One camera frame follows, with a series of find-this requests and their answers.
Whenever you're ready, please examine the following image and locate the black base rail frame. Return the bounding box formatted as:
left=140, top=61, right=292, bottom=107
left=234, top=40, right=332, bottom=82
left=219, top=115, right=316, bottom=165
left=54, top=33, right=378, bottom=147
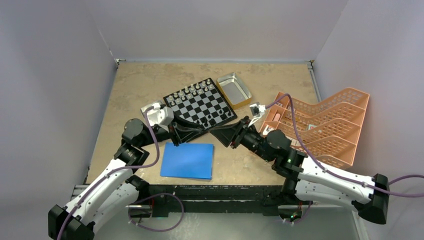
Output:
left=135, top=184, right=309, bottom=218

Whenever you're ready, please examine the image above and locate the blue folder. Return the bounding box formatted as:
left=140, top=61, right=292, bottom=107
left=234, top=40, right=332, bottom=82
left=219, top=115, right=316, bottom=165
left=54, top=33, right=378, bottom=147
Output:
left=160, top=142, right=214, bottom=180

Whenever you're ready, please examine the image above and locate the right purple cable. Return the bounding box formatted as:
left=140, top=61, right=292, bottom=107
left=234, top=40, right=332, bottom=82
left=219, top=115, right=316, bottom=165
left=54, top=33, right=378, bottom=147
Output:
left=263, top=93, right=424, bottom=226

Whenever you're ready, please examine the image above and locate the orange plastic tiered organizer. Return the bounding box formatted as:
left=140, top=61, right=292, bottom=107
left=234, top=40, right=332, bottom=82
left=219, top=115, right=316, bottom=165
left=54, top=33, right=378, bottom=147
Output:
left=260, top=87, right=370, bottom=169

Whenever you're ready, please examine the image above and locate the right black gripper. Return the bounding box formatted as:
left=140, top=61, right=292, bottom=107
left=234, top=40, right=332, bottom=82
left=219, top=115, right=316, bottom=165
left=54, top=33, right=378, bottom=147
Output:
left=209, top=116, right=273, bottom=163

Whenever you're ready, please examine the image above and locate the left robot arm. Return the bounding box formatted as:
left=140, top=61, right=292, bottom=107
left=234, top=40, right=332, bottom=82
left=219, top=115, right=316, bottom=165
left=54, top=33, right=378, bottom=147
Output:
left=47, top=116, right=207, bottom=240

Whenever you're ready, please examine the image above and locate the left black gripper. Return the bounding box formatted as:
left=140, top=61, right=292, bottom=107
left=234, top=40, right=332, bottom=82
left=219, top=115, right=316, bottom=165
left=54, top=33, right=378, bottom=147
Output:
left=138, top=111, right=202, bottom=148

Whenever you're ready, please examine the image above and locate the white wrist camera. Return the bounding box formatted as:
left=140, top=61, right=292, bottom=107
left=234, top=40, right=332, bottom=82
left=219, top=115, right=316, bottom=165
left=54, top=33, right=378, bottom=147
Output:
left=145, top=104, right=174, bottom=127
left=248, top=102, right=267, bottom=127

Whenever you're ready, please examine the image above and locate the pink eraser in organizer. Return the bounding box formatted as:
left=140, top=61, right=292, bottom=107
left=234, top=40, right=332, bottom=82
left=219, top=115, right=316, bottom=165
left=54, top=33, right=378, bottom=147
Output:
left=272, top=113, right=282, bottom=122

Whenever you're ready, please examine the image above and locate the black chess piece d-file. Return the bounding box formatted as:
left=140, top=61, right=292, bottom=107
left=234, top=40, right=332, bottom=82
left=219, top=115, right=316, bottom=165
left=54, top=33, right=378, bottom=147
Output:
left=209, top=118, right=216, bottom=126

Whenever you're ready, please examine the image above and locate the white chess piece row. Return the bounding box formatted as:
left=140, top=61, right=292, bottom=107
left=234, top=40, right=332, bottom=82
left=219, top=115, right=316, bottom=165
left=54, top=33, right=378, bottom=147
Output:
left=163, top=78, right=218, bottom=106

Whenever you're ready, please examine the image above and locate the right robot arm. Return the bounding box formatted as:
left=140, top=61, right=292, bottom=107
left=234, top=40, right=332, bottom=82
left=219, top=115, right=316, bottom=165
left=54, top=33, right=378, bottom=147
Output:
left=210, top=116, right=389, bottom=225

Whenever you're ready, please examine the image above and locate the black and silver chessboard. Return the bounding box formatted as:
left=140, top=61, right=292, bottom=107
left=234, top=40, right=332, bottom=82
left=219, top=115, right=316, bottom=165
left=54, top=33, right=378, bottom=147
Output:
left=164, top=80, right=238, bottom=129

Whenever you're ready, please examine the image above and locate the gold rectangular metal tin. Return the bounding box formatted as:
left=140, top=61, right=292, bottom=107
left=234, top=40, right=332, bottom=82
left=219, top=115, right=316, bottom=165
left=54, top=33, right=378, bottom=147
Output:
left=216, top=72, right=252, bottom=110

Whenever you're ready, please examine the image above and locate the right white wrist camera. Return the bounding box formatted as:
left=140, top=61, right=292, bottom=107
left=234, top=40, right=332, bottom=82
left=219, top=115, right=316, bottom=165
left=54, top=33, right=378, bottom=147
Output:
left=248, top=102, right=267, bottom=127

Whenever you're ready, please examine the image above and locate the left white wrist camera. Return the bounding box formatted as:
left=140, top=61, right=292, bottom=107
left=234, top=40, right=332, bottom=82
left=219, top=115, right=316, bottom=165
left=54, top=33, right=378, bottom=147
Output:
left=145, top=104, right=174, bottom=127

